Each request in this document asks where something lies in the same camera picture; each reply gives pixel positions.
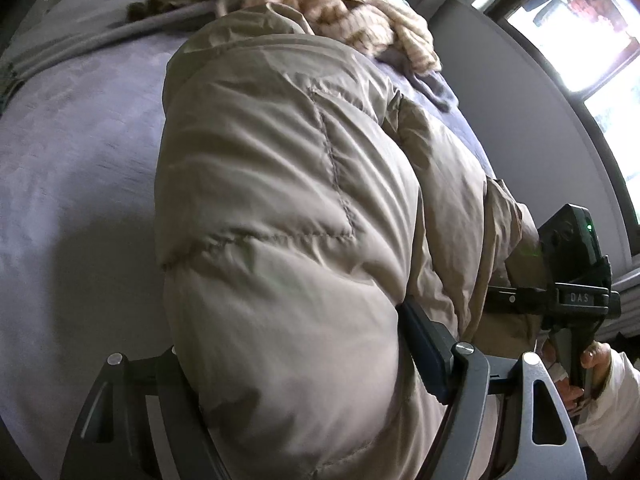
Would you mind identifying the person's right hand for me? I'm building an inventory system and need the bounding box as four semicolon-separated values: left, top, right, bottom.
542;337;616;407

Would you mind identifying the window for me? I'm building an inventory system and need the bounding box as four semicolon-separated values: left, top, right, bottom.
480;0;640;226

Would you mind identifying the purple bed sheet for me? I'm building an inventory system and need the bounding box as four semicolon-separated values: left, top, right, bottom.
0;0;496;480

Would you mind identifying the beige puffer jacket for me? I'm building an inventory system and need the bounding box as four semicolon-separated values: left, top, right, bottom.
154;2;543;480

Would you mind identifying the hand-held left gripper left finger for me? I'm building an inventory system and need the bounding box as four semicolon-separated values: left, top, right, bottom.
60;347;236;480

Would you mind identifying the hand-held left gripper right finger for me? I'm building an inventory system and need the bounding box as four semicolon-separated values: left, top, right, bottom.
402;300;588;480

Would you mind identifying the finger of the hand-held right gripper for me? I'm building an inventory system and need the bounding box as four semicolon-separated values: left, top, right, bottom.
487;285;557;317

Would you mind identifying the cream striped knit sweater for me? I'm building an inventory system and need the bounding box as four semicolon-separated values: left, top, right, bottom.
215;0;443;73

